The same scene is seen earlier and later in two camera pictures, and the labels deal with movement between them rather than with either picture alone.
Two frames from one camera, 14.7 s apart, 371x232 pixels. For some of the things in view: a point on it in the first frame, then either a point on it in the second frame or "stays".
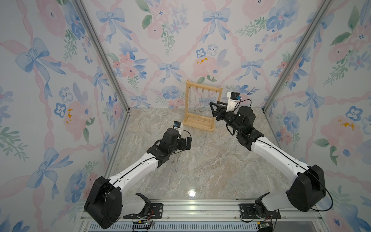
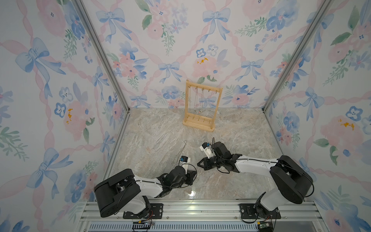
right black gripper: x=221 y=109 -> x=205 y=165
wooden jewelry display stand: x=197 y=121 stays
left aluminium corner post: x=110 y=65 stays
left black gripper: x=183 y=146 -> x=190 y=176
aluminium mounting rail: x=215 y=216 stays
